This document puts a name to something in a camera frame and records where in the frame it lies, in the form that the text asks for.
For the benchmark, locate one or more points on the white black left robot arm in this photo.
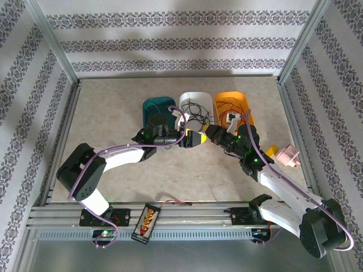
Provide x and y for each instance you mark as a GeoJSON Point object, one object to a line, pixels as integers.
{"type": "Point", "coordinates": [122, 158]}

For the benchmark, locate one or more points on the pink plastic object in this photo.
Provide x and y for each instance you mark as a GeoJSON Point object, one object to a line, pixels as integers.
{"type": "Point", "coordinates": [287, 157]}

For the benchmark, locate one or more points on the aluminium frame cross rail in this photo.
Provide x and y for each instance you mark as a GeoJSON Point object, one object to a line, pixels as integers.
{"type": "Point", "coordinates": [193, 215]}

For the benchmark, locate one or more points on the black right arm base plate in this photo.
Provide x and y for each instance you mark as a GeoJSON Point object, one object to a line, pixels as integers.
{"type": "Point", "coordinates": [241, 216]}

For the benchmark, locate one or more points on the teal plastic bin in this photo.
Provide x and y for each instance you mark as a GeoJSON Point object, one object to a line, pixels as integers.
{"type": "Point", "coordinates": [164, 103]}

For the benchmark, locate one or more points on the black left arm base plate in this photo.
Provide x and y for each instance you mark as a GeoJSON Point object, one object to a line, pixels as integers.
{"type": "Point", "coordinates": [124, 216]}

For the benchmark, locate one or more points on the red black power lead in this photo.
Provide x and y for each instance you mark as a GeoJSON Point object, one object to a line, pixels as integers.
{"type": "Point", "coordinates": [175, 201]}

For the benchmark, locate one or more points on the aluminium frame side rail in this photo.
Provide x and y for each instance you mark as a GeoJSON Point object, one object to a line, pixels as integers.
{"type": "Point", "coordinates": [295, 122]}
{"type": "Point", "coordinates": [62, 136]}

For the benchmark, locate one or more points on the grey metal panel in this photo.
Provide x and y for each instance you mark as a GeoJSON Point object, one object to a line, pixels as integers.
{"type": "Point", "coordinates": [181, 256]}

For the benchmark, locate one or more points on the small yellow block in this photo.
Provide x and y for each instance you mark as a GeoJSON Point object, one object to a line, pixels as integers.
{"type": "Point", "coordinates": [272, 150]}

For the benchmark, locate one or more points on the aluminium frame post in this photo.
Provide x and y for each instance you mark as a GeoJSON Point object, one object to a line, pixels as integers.
{"type": "Point", "coordinates": [306, 39]}
{"type": "Point", "coordinates": [51, 39]}

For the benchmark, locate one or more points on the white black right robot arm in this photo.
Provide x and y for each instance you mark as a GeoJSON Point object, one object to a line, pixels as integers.
{"type": "Point", "coordinates": [286, 187]}

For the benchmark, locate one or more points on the orange plastic bin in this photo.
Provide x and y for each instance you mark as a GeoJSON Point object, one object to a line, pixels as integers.
{"type": "Point", "coordinates": [227, 95]}

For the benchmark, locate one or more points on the black board with red print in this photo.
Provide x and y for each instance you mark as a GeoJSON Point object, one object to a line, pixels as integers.
{"type": "Point", "coordinates": [146, 224]}

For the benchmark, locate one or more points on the white plastic bin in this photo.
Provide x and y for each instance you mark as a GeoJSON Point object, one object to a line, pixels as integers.
{"type": "Point", "coordinates": [198, 97]}

